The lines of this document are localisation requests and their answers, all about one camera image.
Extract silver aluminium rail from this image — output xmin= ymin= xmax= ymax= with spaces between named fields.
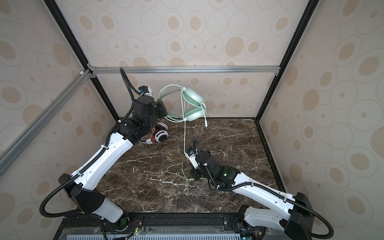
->
xmin=1 ymin=70 xmax=91 ymax=175
xmin=87 ymin=62 xmax=281 ymax=78

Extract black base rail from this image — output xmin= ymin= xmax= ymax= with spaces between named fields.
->
xmin=53 ymin=211 xmax=313 ymax=240

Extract black vertical frame post left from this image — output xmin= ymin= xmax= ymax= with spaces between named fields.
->
xmin=43 ymin=0 xmax=120 ymax=121

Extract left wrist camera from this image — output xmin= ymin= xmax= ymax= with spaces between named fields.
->
xmin=139 ymin=86 xmax=153 ymax=97

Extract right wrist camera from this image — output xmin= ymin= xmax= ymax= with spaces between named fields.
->
xmin=185 ymin=147 xmax=199 ymax=170

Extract mint green headphones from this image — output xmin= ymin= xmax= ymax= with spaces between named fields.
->
xmin=158 ymin=84 xmax=208 ymax=127

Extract silver aluminium rail left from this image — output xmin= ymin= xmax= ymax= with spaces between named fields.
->
xmin=1 ymin=70 xmax=91 ymax=175

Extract black vertical frame post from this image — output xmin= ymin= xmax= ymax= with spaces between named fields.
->
xmin=43 ymin=0 xmax=120 ymax=121
xmin=255 ymin=0 xmax=320 ymax=123

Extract black vertical frame post right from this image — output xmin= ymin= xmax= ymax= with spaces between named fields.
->
xmin=255 ymin=0 xmax=320 ymax=123

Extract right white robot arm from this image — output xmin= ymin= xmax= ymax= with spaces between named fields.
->
xmin=185 ymin=147 xmax=334 ymax=240

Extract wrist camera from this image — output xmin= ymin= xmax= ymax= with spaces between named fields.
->
xmin=139 ymin=86 xmax=153 ymax=97
xmin=185 ymin=147 xmax=199 ymax=170

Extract white black headphones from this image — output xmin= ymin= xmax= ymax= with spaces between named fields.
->
xmin=140 ymin=122 xmax=170 ymax=145

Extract silver aluminium rail back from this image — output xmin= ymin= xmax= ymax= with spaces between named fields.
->
xmin=87 ymin=62 xmax=281 ymax=78

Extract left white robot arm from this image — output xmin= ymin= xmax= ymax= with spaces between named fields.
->
xmin=39 ymin=96 xmax=167 ymax=223

